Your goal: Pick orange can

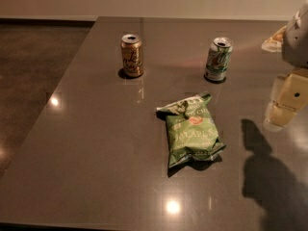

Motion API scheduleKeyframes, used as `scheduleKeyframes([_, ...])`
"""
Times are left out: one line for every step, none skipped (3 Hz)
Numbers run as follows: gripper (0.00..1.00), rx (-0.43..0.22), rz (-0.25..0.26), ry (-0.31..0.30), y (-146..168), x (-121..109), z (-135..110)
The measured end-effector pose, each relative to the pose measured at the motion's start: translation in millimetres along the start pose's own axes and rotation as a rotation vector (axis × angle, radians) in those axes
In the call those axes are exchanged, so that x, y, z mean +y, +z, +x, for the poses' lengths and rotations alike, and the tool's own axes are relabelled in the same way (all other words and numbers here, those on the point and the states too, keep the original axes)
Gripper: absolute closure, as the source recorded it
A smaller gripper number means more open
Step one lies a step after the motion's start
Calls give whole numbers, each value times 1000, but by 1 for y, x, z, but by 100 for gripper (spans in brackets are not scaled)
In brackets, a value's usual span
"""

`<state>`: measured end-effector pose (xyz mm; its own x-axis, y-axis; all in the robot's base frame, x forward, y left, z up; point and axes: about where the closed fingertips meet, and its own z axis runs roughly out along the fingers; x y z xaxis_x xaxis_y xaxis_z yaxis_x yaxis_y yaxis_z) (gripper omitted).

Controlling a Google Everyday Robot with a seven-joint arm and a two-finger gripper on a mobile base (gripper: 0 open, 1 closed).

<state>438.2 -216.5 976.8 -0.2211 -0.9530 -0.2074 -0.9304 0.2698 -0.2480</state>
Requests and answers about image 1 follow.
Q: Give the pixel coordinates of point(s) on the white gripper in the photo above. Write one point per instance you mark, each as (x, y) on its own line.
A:
(296, 42)

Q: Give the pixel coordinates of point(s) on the orange soda can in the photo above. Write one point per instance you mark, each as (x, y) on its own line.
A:
(131, 52)

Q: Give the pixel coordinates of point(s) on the green and white soda can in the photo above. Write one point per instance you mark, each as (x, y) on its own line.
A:
(218, 59)

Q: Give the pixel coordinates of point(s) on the green jalapeno chip bag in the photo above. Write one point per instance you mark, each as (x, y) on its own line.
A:
(192, 134)

